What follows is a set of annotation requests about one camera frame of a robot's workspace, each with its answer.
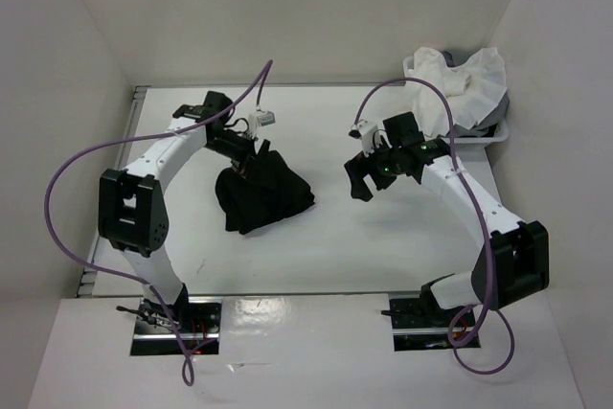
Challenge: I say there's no white plastic laundry basket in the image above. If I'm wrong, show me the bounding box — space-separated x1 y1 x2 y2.
402 55 510 147

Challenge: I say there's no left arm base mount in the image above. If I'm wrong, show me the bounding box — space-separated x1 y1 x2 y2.
116 301 222 356

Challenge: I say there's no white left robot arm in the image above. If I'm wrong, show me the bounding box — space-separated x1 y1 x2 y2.
98 91 256 332

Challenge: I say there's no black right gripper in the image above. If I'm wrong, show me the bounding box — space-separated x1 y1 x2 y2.
345 135 402 201

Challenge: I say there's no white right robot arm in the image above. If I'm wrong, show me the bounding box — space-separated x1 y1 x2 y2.
344 112 550 326

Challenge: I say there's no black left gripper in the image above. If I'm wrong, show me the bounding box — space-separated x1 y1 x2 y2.
204 129 275 189

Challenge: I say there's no white crumpled cloth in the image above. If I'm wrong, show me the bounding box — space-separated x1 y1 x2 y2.
404 46 508 135

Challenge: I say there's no black pleated skirt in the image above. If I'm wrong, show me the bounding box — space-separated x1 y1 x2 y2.
215 141 315 235

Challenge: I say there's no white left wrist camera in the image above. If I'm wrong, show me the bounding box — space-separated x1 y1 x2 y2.
247 110 276 137

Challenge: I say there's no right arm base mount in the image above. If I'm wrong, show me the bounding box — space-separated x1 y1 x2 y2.
381 293 461 352

